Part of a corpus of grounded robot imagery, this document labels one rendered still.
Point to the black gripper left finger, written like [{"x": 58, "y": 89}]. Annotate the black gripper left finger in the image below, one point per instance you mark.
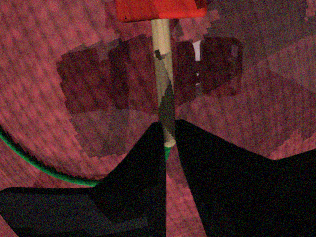
[{"x": 129, "y": 202}]

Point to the red block with hole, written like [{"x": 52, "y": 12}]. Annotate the red block with hole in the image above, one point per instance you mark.
[{"x": 147, "y": 10}]

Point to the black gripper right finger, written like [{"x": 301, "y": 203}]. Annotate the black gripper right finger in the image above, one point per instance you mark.
[{"x": 238, "y": 193}]

